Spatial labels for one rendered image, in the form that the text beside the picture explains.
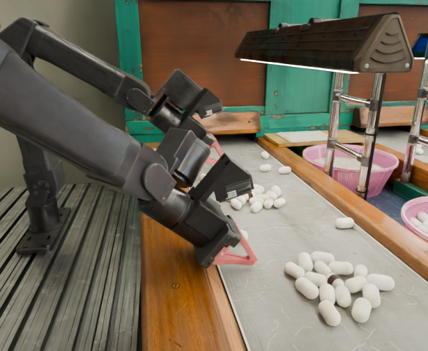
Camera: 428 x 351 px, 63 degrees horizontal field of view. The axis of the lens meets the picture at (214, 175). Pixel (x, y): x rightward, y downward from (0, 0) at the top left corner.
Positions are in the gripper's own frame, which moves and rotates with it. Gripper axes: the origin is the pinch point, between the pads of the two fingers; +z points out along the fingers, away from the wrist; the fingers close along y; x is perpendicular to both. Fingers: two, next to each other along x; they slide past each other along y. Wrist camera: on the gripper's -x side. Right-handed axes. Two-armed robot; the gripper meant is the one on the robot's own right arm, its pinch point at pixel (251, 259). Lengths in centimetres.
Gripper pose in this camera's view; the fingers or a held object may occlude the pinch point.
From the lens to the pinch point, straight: 57.2
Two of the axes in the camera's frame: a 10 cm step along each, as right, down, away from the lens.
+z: 7.5, 5.6, 3.6
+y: -2.0, -3.3, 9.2
